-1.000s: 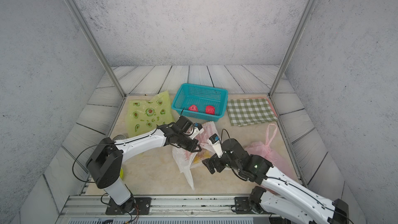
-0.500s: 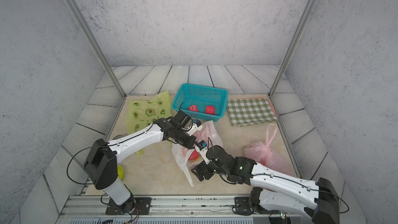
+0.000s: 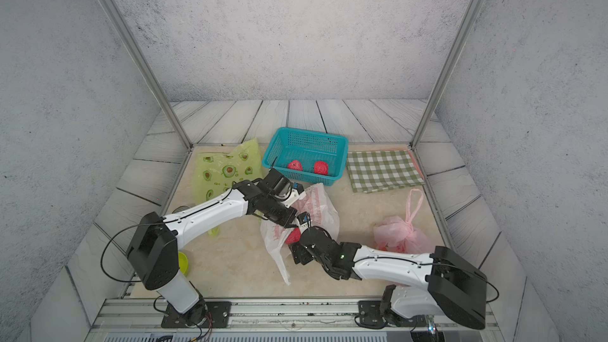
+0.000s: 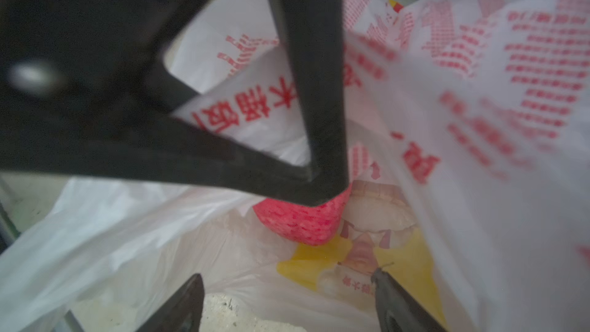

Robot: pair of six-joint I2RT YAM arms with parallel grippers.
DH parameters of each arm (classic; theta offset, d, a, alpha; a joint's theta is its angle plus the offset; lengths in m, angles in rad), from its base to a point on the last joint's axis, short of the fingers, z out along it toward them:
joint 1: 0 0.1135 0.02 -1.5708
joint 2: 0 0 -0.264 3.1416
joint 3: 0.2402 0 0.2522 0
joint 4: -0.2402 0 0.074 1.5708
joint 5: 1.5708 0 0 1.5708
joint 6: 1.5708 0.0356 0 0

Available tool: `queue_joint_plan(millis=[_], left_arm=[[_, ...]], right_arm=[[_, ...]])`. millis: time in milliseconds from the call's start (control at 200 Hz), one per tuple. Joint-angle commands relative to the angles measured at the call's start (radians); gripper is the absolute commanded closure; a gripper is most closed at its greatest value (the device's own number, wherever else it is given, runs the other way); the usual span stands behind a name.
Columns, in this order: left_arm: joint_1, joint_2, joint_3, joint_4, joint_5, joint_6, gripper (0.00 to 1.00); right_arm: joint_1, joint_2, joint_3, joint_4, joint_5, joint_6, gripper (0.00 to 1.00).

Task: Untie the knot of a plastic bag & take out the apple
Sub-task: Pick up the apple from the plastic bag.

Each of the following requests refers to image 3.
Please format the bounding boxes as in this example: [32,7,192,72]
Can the red apple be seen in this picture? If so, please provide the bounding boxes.
[288,160,303,171]
[284,228,301,245]
[313,161,329,176]

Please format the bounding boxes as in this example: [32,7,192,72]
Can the white plastic bag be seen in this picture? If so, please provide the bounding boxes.
[260,184,340,286]

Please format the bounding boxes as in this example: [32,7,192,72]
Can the yellow-green avocado plastic bag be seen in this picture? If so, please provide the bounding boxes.
[192,138,265,238]

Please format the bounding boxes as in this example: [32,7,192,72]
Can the pink strawberry plastic bag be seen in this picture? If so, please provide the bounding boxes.
[374,188,435,255]

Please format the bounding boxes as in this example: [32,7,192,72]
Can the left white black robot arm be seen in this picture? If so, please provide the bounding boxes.
[126,169,306,317]

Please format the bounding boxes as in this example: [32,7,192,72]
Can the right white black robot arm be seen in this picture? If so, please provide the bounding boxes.
[289,226,489,330]

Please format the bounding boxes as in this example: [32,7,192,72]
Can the teal plastic basket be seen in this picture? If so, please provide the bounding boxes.
[262,128,348,186]

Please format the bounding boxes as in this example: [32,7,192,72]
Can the green checkered cloth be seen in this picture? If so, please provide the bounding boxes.
[346,149,424,194]

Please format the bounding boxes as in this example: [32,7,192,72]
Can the lime green plastic cup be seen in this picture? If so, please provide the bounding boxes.
[178,251,189,276]

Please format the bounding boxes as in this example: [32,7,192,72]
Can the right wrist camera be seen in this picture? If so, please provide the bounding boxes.
[296,212,312,233]

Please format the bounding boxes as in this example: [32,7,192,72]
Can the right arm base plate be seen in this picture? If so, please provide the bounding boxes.
[355,300,426,329]

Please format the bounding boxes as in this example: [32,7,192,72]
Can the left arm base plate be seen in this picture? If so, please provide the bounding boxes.
[161,301,232,329]

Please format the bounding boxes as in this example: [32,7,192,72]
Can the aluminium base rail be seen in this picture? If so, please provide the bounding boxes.
[86,298,516,341]

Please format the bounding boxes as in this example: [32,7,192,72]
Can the left aluminium frame post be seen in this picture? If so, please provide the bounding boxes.
[98,0,193,151]

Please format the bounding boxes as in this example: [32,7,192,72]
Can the aluminium frame post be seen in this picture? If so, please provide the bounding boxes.
[410,0,484,150]
[98,0,193,151]

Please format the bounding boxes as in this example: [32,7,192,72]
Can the right aluminium frame post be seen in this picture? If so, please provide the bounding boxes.
[410,0,484,150]

